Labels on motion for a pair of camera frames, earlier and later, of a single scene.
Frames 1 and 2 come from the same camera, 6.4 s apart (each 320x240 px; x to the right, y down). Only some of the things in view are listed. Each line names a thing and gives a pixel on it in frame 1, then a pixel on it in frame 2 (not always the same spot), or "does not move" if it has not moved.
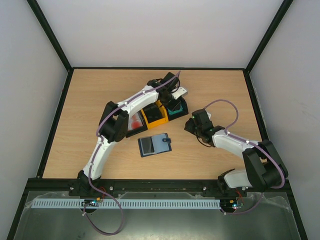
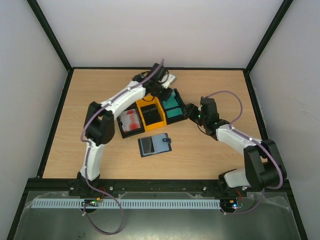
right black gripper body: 189,124 -> 191,111
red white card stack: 135,122 does not move
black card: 147,144 does not move
